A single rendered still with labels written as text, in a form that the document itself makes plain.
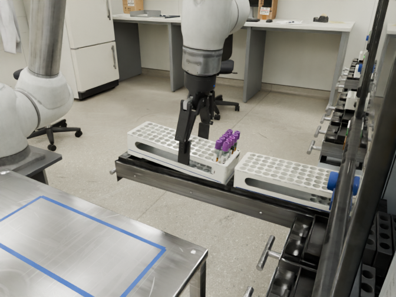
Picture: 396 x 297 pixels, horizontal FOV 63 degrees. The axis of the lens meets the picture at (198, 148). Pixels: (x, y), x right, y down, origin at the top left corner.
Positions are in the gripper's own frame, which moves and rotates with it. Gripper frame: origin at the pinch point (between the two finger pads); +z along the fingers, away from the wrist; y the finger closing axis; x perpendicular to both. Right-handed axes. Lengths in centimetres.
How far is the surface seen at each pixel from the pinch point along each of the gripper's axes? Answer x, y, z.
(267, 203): 22.8, 6.5, 4.3
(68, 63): -264, -200, 68
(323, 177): 32.5, -0.5, -2.7
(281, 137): -9, -209, 89
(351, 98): 34, -66, -2
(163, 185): -4.7, 6.8, 10.4
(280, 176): 23.7, 3.1, -1.7
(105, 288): 6.5, 42.0, 4.3
